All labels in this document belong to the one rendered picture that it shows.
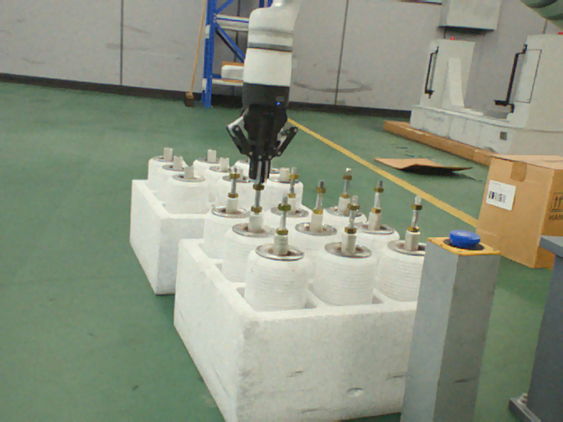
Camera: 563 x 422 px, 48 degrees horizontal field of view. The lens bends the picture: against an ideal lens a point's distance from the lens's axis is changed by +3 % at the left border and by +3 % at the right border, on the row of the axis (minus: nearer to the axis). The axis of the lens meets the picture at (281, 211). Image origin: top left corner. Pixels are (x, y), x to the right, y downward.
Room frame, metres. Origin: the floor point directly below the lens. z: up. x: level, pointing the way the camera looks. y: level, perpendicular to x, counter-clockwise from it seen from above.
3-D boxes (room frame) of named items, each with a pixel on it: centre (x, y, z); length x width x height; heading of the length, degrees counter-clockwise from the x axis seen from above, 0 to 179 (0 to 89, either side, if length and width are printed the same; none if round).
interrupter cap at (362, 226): (1.10, -0.17, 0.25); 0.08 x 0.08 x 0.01
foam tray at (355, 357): (1.06, -0.06, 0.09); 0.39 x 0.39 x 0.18; 24
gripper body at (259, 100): (1.01, 0.04, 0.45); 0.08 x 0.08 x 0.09
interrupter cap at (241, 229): (1.01, 0.04, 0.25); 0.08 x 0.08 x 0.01
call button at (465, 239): (0.82, -0.25, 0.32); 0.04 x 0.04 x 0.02
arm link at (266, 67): (1.02, 0.05, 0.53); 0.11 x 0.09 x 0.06; 36
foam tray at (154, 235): (1.55, 0.16, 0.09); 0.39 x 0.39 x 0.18; 23
